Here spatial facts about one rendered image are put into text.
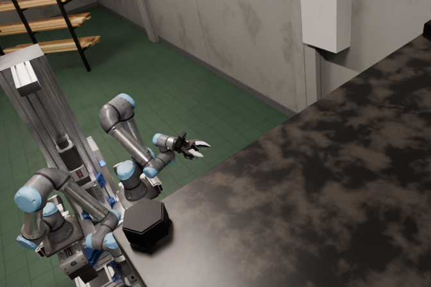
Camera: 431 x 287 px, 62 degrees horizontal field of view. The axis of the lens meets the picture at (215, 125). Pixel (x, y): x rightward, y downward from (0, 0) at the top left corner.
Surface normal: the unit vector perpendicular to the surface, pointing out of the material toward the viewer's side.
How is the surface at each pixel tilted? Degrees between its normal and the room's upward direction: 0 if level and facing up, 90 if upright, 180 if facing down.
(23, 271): 0
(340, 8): 90
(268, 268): 0
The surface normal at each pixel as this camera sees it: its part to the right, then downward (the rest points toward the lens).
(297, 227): -0.18, -0.80
